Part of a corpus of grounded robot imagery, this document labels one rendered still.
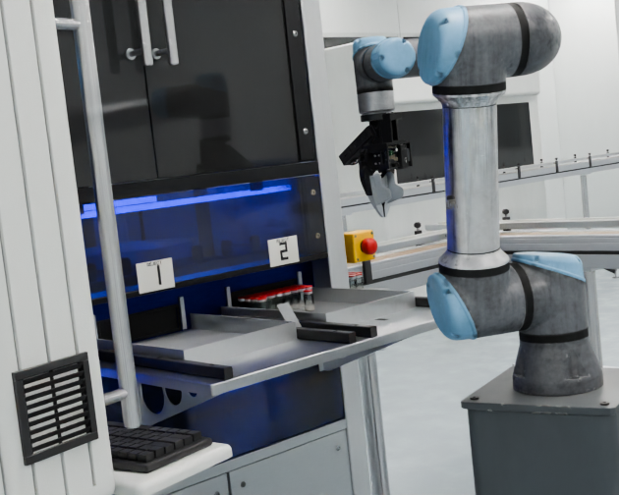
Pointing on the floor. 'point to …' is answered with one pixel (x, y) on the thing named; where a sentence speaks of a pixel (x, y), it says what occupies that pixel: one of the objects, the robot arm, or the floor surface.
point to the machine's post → (313, 54)
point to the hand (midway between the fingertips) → (380, 211)
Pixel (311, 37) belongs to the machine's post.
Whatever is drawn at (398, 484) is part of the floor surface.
